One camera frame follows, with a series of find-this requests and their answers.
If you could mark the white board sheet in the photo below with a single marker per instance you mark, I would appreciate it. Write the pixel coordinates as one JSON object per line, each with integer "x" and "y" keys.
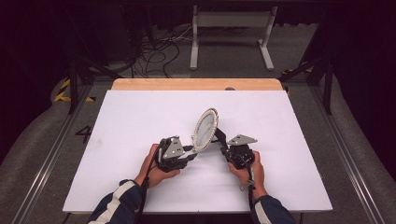
{"x": 140, "y": 118}

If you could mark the white metal desk frame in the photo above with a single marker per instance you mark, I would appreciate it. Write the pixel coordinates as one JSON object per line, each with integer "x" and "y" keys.
{"x": 230, "y": 19}

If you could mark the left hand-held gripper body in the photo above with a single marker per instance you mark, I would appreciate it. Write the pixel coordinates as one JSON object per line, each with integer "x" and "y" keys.
{"x": 174, "y": 149}

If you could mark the black metal stand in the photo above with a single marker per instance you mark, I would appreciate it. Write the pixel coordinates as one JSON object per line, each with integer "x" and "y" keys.
{"x": 73, "y": 87}
{"x": 327, "y": 87}

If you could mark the person's right hand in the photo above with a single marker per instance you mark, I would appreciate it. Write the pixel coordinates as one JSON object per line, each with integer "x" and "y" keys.
{"x": 260, "y": 177}

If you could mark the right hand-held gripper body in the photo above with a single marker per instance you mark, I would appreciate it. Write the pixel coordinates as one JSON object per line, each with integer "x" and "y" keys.
{"x": 241, "y": 155}

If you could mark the yellow black floor tape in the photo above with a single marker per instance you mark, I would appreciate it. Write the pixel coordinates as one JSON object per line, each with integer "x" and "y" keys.
{"x": 62, "y": 96}

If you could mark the wooden table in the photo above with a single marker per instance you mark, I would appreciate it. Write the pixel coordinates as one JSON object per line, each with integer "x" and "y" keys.
{"x": 186, "y": 84}

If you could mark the aluminium floor rail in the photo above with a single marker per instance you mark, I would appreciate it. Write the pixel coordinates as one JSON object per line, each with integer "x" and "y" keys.
{"x": 46, "y": 165}
{"x": 348, "y": 155}

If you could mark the person's left hand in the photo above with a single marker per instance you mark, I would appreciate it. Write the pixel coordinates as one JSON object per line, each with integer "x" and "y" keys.
{"x": 158, "y": 177}

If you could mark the oval photo frame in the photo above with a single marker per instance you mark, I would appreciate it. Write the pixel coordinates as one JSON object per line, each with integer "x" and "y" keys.
{"x": 205, "y": 129}

